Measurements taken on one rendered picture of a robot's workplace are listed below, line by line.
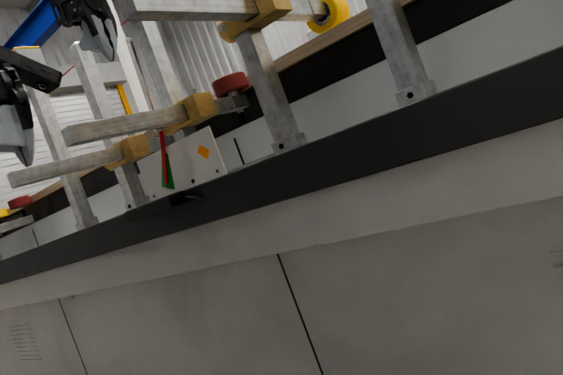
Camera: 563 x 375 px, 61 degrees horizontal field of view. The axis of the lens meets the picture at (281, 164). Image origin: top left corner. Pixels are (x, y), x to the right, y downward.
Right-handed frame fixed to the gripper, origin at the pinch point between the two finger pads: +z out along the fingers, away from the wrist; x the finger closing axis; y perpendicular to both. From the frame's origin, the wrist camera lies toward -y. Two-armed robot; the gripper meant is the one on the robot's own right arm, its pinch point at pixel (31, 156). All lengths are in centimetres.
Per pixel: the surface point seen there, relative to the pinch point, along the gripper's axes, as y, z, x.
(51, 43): -471, -349, -766
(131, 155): -31.2, 0.7, -20.6
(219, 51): -752, -255, -622
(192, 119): -31.2, -0.1, 2.4
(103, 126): -12.5, -2.2, 1.5
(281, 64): -52, -6, 13
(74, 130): -7.4, -2.5, 1.5
